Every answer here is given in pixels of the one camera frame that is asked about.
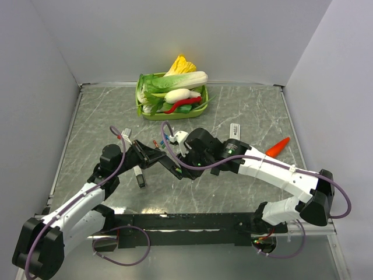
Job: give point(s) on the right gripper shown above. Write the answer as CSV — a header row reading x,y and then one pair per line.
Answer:
x,y
192,174

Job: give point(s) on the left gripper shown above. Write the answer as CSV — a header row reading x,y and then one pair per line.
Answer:
x,y
145,154

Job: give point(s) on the black battery cover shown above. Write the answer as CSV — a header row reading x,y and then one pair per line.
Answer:
x,y
215,171

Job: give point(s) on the white battery cover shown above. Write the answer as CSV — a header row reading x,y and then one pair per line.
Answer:
x,y
235,131

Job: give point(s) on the black remote control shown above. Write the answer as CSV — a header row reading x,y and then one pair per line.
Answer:
x,y
170,165

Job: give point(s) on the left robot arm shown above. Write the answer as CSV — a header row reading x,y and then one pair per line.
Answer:
x,y
44,243

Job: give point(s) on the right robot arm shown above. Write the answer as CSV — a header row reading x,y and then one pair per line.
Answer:
x,y
311,192

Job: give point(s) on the green plastic tray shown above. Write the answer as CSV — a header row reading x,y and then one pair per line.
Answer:
x,y
185,111

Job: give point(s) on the green parsley sprig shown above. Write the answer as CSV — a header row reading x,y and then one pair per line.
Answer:
x,y
150,103

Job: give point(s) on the red chili pepper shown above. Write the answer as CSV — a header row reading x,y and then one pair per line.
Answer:
x,y
183,102

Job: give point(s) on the white toy radish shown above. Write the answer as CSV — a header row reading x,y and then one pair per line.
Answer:
x,y
180,94

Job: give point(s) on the long green napa cabbage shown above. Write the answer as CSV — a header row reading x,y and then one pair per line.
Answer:
x,y
164,84

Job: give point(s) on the small green bok choy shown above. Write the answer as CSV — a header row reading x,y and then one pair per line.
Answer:
x,y
142,86

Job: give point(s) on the orange toy carrot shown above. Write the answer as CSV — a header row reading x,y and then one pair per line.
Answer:
x,y
276,150

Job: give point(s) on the black base bar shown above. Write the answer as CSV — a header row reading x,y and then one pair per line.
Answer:
x,y
176,229

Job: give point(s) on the yellow toy cabbage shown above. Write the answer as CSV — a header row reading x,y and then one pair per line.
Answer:
x,y
181,66

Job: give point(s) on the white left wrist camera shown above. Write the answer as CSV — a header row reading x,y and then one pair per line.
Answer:
x,y
126,134

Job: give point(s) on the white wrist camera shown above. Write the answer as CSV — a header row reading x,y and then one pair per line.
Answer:
x,y
126,134
179,138

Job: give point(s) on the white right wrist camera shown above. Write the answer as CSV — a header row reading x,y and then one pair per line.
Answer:
x,y
179,138

